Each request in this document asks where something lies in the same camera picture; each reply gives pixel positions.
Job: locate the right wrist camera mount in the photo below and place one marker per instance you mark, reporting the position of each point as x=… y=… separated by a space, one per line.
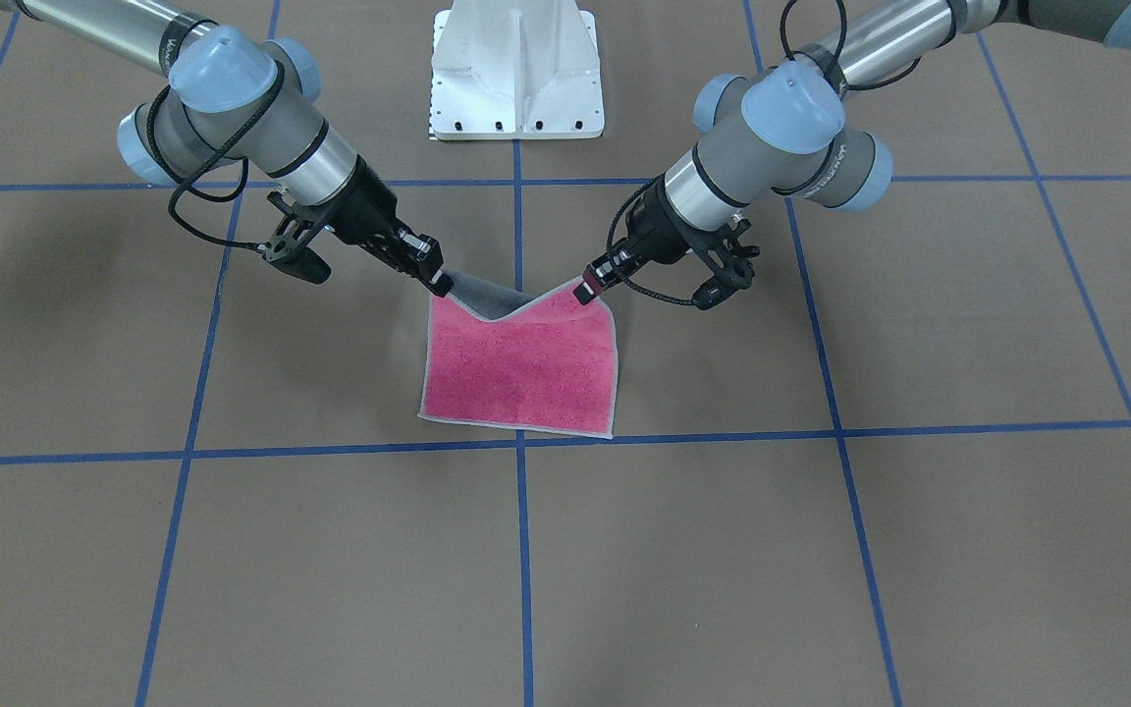
x=288 y=249

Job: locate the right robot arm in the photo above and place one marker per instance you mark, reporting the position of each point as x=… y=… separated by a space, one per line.
x=230 y=100

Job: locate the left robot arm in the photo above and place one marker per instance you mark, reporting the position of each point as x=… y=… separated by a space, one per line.
x=783 y=132

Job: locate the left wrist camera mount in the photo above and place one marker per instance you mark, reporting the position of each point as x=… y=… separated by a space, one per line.
x=728 y=260

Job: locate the white central pedestal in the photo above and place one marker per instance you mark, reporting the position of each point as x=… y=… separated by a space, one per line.
x=515 y=70

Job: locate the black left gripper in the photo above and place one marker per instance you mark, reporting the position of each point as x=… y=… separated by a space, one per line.
x=662 y=236

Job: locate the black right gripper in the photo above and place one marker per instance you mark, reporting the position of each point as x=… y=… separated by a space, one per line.
x=366 y=211

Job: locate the pink and grey towel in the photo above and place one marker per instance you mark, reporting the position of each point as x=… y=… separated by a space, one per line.
x=499 y=358

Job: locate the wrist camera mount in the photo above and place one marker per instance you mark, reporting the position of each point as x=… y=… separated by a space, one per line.
x=728 y=260
x=288 y=249

